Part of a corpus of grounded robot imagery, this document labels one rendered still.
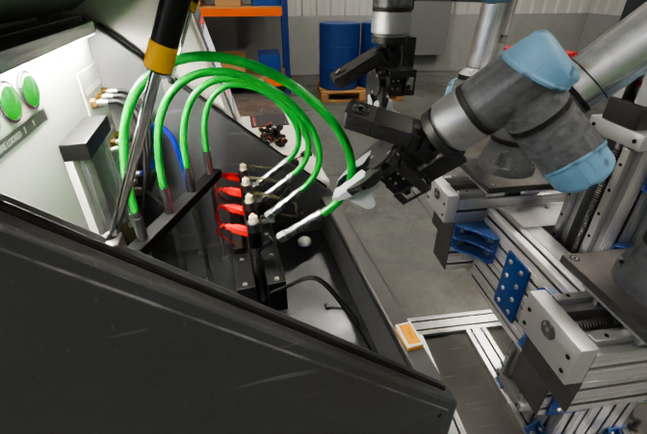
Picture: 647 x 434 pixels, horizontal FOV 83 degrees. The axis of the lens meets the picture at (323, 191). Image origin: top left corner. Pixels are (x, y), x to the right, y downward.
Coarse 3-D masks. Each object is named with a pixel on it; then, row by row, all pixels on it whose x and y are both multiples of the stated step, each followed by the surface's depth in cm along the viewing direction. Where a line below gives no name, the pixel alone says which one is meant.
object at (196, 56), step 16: (176, 64) 51; (240, 64) 51; (256, 64) 51; (144, 80) 52; (288, 80) 52; (128, 96) 54; (304, 96) 53; (128, 112) 55; (320, 112) 54; (128, 128) 56; (336, 128) 55; (128, 144) 58; (352, 160) 58; (352, 176) 59; (336, 208) 63
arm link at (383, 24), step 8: (376, 16) 70; (384, 16) 69; (392, 16) 68; (400, 16) 68; (408, 16) 69; (376, 24) 70; (384, 24) 69; (392, 24) 69; (400, 24) 69; (408, 24) 70; (376, 32) 71; (384, 32) 70; (392, 32) 69; (400, 32) 70; (408, 32) 72
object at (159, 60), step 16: (160, 0) 24; (176, 0) 23; (160, 16) 24; (176, 16) 24; (160, 32) 24; (176, 32) 24; (160, 48) 24; (176, 48) 25; (144, 64) 25; (160, 64) 25; (160, 80) 26; (144, 96) 26; (144, 112) 27; (144, 128) 27; (128, 160) 29; (128, 176) 29; (128, 192) 30; (112, 224) 31; (112, 240) 31
